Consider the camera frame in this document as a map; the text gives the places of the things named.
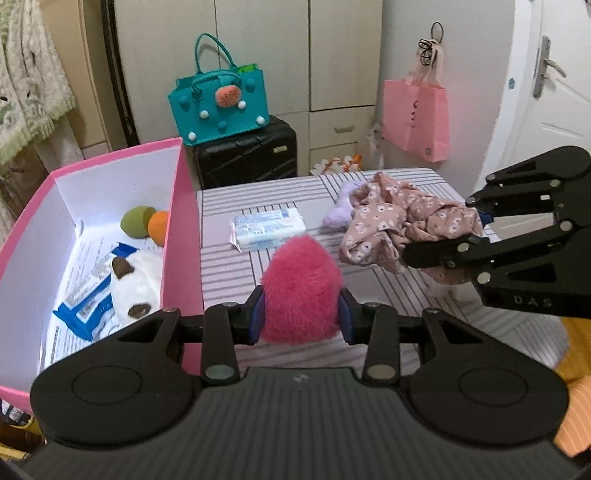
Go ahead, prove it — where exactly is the pink fluffy heart plush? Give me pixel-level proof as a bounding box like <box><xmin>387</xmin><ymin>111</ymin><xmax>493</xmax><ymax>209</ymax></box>
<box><xmin>262</xmin><ymin>235</ymin><xmax>344</xmax><ymax>345</ymax></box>

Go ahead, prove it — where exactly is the floral pink cloth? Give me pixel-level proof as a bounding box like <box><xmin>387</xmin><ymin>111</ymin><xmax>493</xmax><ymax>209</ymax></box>
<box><xmin>339</xmin><ymin>172</ymin><xmax>484</xmax><ymax>274</ymax></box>

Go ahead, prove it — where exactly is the striped tablecloth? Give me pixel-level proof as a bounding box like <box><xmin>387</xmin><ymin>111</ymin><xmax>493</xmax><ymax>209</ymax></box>
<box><xmin>199</xmin><ymin>172</ymin><xmax>568</xmax><ymax>371</ymax></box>

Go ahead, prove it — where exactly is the white brown plush cat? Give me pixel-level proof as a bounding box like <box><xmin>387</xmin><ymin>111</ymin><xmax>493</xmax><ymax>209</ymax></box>
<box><xmin>110</xmin><ymin>250</ymin><xmax>163</xmax><ymax>327</ymax></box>

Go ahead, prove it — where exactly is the white tissue pack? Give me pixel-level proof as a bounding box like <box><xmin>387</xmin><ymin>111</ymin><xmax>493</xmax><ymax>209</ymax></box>
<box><xmin>229</xmin><ymin>208</ymin><xmax>307</xmax><ymax>252</ymax></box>

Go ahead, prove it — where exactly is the purple plush toy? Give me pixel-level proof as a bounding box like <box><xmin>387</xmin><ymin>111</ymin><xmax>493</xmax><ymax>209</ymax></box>
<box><xmin>322</xmin><ymin>180</ymin><xmax>363</xmax><ymax>229</ymax></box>

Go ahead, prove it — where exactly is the orange plush ball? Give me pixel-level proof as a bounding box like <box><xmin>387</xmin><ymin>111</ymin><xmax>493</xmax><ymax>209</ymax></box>
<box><xmin>147</xmin><ymin>211</ymin><xmax>169</xmax><ymax>247</ymax></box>

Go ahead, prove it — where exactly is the blue wet wipes pack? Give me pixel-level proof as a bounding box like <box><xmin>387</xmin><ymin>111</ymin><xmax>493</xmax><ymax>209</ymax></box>
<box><xmin>53</xmin><ymin>243</ymin><xmax>137</xmax><ymax>341</ymax></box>

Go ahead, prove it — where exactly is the green plush ball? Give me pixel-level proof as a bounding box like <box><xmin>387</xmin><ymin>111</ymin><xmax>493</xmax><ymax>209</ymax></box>
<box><xmin>120</xmin><ymin>206</ymin><xmax>156</xmax><ymax>239</ymax></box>

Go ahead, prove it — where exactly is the pink paper bag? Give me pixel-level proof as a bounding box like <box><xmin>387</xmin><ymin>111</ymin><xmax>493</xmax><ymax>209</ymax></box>
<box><xmin>382</xmin><ymin>40</ymin><xmax>450</xmax><ymax>163</ymax></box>

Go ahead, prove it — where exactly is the white paper sheet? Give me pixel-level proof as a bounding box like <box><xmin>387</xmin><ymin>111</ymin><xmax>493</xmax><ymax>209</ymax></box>
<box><xmin>41</xmin><ymin>223</ymin><xmax>163</xmax><ymax>368</ymax></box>

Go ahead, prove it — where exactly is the yellow snack box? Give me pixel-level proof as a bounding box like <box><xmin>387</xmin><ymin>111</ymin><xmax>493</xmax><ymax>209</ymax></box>
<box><xmin>310</xmin><ymin>154</ymin><xmax>363</xmax><ymax>176</ymax></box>

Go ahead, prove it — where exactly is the black suitcase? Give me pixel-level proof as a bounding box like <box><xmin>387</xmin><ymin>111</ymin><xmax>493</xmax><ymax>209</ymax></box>
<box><xmin>191</xmin><ymin>116</ymin><xmax>297</xmax><ymax>189</ymax></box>

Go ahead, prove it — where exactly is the pink cardboard box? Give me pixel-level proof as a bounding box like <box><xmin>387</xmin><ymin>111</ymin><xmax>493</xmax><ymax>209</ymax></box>
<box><xmin>1</xmin><ymin>139</ymin><xmax>204</xmax><ymax>412</ymax></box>

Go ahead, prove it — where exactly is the teal felt tote bag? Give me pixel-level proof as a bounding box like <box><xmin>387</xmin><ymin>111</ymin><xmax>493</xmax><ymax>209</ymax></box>
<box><xmin>168</xmin><ymin>33</ymin><xmax>270</xmax><ymax>146</ymax></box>

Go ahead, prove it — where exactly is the white wardrobe cabinet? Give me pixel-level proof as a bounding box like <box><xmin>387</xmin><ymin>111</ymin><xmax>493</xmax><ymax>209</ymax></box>
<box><xmin>114</xmin><ymin>0</ymin><xmax>383</xmax><ymax>175</ymax></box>

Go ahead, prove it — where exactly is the cream knitted sweater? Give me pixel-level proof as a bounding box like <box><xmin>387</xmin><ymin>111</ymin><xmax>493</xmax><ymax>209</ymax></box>
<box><xmin>1</xmin><ymin>1</ymin><xmax>76</xmax><ymax>164</ymax></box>

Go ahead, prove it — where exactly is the silver door handle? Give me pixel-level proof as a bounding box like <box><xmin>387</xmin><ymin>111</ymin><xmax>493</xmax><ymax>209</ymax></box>
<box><xmin>532</xmin><ymin>36</ymin><xmax>567</xmax><ymax>99</ymax></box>

